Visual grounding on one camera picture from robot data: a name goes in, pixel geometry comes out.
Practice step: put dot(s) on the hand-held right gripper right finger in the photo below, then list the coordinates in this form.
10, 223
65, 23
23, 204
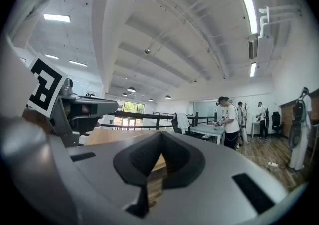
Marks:
211, 194

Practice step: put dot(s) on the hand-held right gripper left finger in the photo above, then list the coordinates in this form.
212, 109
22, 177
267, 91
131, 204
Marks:
99, 169

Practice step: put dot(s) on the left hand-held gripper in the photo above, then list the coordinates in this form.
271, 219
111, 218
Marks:
46, 84

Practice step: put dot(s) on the glass entrance door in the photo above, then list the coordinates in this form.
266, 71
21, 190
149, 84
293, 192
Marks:
130, 115

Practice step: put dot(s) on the black metal railing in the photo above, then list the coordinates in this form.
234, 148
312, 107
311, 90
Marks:
139, 114

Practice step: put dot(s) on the long ceiling light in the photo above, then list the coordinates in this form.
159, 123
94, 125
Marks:
248, 9
51, 57
56, 18
253, 69
78, 63

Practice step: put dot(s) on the white table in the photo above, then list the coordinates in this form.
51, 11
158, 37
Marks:
207, 131

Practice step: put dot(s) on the white power strip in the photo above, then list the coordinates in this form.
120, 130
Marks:
272, 163

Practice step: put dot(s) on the ceiling dome sensor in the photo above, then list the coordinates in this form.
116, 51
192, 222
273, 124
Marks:
147, 51

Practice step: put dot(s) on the black office chair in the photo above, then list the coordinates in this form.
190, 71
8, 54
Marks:
276, 121
175, 125

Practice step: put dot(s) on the white cloth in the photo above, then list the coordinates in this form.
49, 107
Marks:
183, 121

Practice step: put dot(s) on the small white desk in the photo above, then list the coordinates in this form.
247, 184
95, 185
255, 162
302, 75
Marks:
255, 125

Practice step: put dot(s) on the white ceiling air conditioner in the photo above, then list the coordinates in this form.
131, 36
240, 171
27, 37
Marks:
264, 47

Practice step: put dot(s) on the white ceiling pipes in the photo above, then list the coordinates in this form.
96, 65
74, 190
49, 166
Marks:
279, 13

